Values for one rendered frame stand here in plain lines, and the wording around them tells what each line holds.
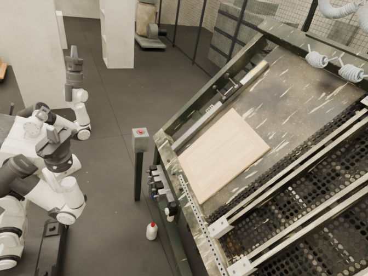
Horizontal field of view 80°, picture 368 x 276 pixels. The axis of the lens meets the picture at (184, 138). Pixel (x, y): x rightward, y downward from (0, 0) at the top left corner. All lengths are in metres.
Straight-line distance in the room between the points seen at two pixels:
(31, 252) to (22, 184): 1.21
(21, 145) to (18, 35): 2.49
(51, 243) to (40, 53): 2.39
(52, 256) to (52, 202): 1.07
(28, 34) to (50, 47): 0.26
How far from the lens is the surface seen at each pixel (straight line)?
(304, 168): 1.24
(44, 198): 1.11
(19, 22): 3.51
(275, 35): 1.79
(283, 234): 1.20
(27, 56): 3.63
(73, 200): 1.06
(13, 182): 1.10
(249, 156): 1.41
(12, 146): 1.18
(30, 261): 2.21
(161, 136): 1.92
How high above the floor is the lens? 2.08
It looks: 38 degrees down
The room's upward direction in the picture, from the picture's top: 12 degrees clockwise
